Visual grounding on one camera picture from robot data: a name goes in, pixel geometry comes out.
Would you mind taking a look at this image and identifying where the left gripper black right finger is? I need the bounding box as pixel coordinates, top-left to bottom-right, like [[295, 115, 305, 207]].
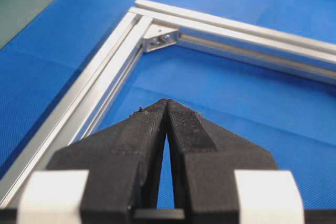
[[166, 100, 278, 223]]

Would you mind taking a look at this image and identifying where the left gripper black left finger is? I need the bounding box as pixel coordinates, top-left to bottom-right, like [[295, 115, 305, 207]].
[[47, 99, 167, 223]]

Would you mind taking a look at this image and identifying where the blue table cloth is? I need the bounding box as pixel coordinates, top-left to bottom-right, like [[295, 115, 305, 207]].
[[1, 0, 335, 209]]

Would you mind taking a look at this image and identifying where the aluminium extrusion frame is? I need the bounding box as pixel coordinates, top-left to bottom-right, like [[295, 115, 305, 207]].
[[0, 0, 336, 209]]

